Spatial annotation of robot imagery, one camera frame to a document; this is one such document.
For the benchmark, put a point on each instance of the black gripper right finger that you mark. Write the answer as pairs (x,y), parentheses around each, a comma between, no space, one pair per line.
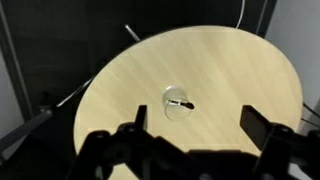
(255,123)

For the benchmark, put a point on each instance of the black metal bar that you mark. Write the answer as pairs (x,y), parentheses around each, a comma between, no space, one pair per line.
(26,126)

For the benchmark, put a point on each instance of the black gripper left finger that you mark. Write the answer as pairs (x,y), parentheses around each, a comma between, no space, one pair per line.
(141,116)

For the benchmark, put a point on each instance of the chrome table pedestal base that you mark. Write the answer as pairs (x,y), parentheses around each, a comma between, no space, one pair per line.
(132,33)

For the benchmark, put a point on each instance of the black marker pen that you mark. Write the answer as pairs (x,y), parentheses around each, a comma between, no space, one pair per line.
(186,105)

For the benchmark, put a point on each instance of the clear plastic cup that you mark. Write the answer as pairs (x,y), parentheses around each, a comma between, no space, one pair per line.
(175,113)

